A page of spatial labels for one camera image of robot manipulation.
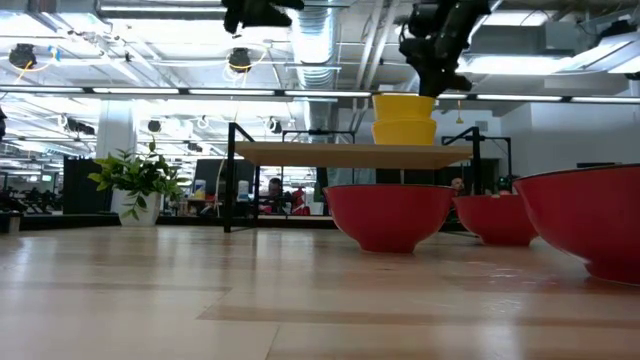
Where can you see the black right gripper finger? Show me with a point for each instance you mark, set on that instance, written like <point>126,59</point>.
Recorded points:
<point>434,89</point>

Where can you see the red floral mini bowl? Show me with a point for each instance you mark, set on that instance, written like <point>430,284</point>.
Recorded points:
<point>590,225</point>
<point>390,220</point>
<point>495,220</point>

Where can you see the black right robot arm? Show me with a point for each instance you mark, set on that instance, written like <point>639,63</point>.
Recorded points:
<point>477,6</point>

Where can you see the yellow hanging pendant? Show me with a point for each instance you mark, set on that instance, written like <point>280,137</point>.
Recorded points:
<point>458,117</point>

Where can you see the black round ceiling device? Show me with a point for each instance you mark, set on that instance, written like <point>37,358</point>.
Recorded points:
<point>240,59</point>
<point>22,55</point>

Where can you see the person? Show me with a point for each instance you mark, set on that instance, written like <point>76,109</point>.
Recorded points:
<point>274,192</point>
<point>299,201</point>
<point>457,185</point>

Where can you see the long ceiling light strip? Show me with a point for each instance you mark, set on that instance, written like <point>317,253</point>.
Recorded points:
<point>135,91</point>

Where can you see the black monitor screen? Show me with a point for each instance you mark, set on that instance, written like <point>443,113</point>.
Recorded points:
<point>220,172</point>

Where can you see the white bottle blue label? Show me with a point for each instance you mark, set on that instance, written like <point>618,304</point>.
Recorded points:
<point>243,190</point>

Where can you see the white pillar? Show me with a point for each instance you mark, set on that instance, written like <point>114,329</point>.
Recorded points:
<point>116,130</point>

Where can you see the white bottle yellow label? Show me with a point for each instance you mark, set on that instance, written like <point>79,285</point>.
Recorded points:
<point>200,189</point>

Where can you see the small green potted plant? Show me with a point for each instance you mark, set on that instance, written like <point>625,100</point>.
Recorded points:
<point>137,180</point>

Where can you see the black partition panel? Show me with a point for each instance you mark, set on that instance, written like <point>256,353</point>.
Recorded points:
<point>85,185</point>

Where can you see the small grey box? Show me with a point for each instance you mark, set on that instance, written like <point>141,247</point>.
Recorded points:
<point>10,222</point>

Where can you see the silver spiral ceiling duct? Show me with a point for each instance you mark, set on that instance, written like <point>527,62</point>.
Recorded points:
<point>312,60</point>

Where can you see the white rectangular ceiling duct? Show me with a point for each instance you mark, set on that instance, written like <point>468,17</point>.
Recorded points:
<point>525,40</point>

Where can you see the wooden shelf black metal frame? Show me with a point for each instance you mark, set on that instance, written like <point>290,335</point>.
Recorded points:
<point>350,155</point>

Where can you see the black aluminium rig frame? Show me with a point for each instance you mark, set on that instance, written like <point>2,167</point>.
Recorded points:
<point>75,221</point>

